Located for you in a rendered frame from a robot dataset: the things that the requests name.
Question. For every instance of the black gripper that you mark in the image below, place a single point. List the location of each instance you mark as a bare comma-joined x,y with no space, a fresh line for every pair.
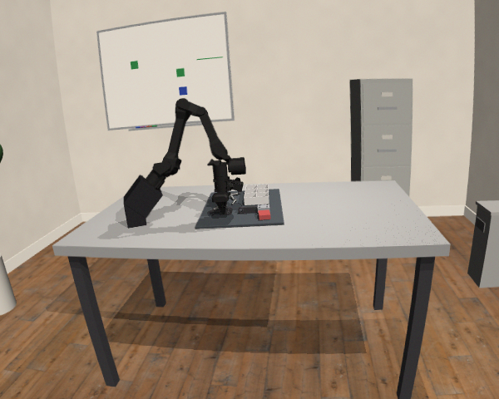
219,196

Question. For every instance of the red block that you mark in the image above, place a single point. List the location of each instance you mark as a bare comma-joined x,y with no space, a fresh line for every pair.
264,214

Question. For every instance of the dark grey flat bar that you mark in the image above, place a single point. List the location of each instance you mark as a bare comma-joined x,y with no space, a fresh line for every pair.
248,209

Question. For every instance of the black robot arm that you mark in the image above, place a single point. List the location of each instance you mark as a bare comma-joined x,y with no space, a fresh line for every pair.
183,110

